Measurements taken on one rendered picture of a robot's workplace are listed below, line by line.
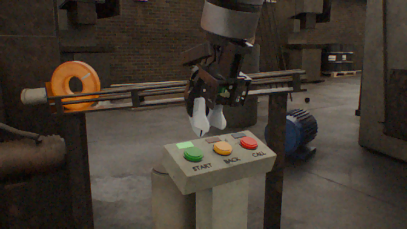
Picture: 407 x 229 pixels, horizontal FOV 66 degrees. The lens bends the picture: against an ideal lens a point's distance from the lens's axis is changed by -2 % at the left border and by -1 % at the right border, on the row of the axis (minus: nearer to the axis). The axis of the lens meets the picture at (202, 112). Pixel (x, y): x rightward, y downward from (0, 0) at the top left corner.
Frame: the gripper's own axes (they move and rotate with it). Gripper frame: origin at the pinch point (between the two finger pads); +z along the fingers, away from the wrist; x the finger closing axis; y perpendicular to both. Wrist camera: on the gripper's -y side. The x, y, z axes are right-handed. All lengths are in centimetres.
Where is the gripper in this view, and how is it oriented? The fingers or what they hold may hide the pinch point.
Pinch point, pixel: (198, 128)
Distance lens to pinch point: 63.5
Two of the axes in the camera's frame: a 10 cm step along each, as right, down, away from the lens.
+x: 8.4, -1.1, 5.3
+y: 5.1, 4.9, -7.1
